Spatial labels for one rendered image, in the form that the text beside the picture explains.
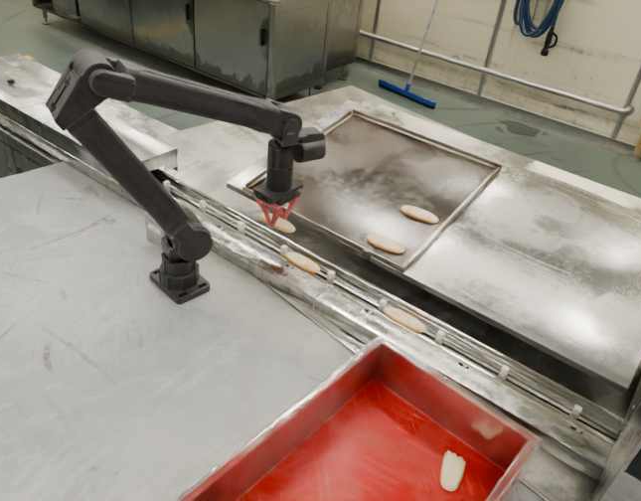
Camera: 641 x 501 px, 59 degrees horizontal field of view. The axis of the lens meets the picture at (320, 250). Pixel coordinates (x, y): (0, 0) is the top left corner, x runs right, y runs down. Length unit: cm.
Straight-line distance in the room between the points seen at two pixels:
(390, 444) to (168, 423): 38
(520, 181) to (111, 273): 106
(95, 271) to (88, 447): 47
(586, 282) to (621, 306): 9
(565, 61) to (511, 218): 340
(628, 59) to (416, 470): 402
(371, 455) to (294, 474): 13
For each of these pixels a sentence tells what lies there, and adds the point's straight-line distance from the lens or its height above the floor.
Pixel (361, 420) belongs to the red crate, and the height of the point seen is 82.
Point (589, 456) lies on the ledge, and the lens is 111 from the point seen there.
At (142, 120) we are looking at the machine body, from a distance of 210.
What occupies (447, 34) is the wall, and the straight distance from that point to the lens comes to 514.
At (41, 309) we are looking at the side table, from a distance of 130.
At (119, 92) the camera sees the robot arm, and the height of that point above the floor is 129.
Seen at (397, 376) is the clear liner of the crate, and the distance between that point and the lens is 107.
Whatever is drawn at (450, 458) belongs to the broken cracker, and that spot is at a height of 83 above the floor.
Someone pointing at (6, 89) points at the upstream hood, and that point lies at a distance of 212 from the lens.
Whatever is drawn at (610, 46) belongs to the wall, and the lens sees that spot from 473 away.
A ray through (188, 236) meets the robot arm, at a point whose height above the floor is 98.
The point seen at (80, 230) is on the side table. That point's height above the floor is 82.
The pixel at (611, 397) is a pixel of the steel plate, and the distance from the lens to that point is 129.
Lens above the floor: 165
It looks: 36 degrees down
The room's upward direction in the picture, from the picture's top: 7 degrees clockwise
